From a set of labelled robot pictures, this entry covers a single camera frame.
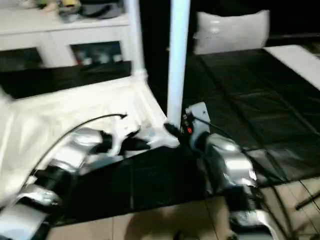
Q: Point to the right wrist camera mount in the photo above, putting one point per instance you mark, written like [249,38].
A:
[200,115]

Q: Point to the black floor bar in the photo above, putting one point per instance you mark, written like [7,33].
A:
[307,201]

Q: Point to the dark helmet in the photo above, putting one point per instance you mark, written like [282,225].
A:
[102,10]

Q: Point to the white flat board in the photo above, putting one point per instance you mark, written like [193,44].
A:
[295,62]

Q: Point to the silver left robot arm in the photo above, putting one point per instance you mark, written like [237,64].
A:
[70,155]

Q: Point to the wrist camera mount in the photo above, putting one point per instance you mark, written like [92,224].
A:
[122,130]
[200,115]

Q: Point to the white plastic table leg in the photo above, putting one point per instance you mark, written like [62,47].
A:
[3,95]
[137,37]
[178,62]

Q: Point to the black cabinet gold label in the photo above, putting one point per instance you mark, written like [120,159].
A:
[155,37]

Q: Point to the red bottle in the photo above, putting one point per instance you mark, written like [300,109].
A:
[79,59]

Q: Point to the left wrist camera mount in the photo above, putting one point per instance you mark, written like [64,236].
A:
[122,130]

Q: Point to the white cabinet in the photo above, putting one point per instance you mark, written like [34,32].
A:
[50,32]

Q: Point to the white plastic table top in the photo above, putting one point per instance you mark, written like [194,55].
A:
[62,107]

